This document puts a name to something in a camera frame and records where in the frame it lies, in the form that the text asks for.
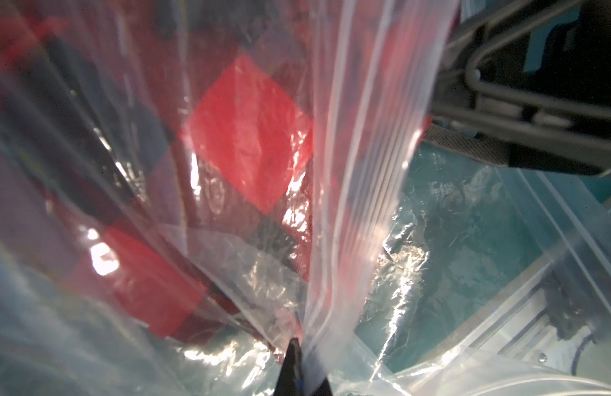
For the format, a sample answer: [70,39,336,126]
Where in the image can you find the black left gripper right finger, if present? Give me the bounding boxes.
[310,377,333,396]

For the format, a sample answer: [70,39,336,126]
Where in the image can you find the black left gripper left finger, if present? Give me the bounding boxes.
[273,338,304,396]

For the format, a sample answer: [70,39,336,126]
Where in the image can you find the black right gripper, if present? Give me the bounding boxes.
[424,0,611,176]

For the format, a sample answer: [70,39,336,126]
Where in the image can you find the clear plastic vacuum bag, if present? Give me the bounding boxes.
[0,1,611,395]

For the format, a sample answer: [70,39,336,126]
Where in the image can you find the aluminium table frame rail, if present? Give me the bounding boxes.
[430,186,611,384]

